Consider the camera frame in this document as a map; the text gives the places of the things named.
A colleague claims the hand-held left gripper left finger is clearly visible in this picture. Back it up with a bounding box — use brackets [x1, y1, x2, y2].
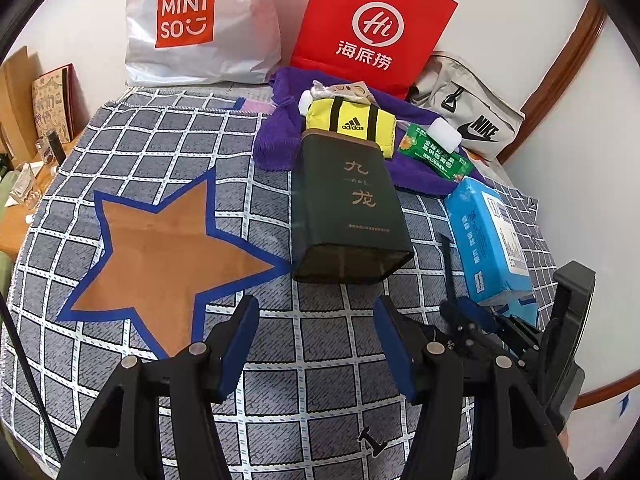
[59, 295, 260, 480]

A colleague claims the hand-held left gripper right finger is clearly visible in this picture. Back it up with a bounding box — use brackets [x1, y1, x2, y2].
[374, 295, 578, 480]

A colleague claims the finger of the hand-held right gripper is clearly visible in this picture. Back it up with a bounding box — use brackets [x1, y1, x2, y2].
[457, 296, 543, 348]
[440, 234, 461, 321]

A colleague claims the green snack packet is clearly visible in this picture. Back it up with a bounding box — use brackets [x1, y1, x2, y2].
[398, 122, 476, 181]

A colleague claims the small yellow duffel pouch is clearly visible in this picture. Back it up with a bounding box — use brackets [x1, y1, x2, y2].
[305, 97, 398, 161]

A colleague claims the white mesh drawstring pouch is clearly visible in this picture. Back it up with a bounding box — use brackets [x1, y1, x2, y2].
[298, 80, 373, 117]

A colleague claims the blue tissue pack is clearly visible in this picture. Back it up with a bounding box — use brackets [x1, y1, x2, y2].
[442, 176, 538, 306]

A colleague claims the dark green tin box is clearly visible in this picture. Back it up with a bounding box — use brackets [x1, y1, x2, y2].
[289, 129, 416, 284]

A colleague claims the grey checked star blanket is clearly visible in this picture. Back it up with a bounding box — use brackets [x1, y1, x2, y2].
[0, 85, 561, 480]

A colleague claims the beige sling bag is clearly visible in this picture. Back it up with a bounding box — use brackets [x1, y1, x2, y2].
[407, 51, 527, 163]

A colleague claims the purple towel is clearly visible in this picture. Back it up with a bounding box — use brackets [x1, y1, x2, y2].
[252, 66, 488, 198]

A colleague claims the wooden side table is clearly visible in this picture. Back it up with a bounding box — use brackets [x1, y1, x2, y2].
[0, 135, 86, 256]

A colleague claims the clear drinking glass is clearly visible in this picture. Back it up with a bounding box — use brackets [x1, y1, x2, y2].
[7, 160, 46, 206]

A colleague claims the black bottle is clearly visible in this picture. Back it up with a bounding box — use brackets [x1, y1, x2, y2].
[44, 130, 65, 166]

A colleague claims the red paper bag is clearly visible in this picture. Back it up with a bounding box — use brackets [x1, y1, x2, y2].
[289, 0, 458, 101]

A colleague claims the brown illustrated book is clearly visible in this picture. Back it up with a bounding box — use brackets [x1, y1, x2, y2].
[31, 63, 76, 143]

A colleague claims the white plastic shopping bag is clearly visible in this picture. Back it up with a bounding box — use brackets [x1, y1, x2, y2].
[124, 0, 283, 87]

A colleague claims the brown cardboard box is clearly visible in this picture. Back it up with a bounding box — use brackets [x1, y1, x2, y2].
[0, 45, 41, 161]

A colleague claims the black cable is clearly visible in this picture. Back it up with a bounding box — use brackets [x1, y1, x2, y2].
[0, 290, 66, 461]

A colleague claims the wooden door frame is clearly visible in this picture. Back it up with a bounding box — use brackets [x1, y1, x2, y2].
[497, 0, 608, 163]

